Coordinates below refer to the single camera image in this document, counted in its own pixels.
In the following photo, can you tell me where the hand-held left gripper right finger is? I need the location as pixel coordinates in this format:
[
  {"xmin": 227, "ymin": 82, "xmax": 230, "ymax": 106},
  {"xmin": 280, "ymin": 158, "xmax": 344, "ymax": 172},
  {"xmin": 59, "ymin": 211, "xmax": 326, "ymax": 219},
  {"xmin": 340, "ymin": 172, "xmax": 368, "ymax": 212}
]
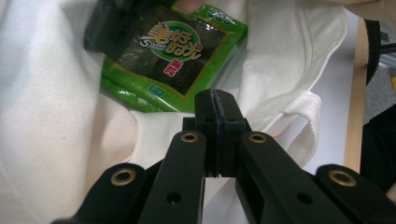
[{"xmin": 214, "ymin": 89, "xmax": 253, "ymax": 178}]

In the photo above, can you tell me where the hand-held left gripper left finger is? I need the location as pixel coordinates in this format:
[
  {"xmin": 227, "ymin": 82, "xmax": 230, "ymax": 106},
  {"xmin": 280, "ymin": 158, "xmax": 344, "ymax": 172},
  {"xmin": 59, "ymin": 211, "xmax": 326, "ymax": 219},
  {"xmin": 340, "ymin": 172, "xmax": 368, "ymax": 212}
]
[{"xmin": 182, "ymin": 89, "xmax": 219, "ymax": 178}]

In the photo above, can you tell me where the green seaweed snack packet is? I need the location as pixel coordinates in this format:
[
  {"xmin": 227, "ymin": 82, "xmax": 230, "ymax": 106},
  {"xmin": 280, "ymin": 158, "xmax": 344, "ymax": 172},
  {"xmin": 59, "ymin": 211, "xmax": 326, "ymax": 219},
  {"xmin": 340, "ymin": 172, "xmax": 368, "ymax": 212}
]
[{"xmin": 100, "ymin": 2, "xmax": 249, "ymax": 114}]

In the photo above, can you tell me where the white tote bag green print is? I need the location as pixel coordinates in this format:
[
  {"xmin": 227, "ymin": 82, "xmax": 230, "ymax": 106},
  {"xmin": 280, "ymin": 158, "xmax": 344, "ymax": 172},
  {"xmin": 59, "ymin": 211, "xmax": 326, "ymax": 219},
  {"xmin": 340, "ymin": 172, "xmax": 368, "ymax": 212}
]
[{"xmin": 0, "ymin": 0, "xmax": 348, "ymax": 224}]

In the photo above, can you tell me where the dark cloth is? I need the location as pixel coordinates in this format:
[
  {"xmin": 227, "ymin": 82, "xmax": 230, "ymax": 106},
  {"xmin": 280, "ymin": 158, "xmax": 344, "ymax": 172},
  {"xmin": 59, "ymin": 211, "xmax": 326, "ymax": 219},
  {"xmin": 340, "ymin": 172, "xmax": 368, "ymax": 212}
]
[{"xmin": 360, "ymin": 104, "xmax": 396, "ymax": 192}]

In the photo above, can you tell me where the metal floor rail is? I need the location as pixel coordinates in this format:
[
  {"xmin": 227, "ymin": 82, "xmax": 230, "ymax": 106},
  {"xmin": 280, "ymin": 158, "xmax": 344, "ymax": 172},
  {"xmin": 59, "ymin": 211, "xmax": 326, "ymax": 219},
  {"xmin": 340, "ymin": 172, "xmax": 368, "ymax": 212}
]
[{"xmin": 379, "ymin": 42, "xmax": 396, "ymax": 69}]

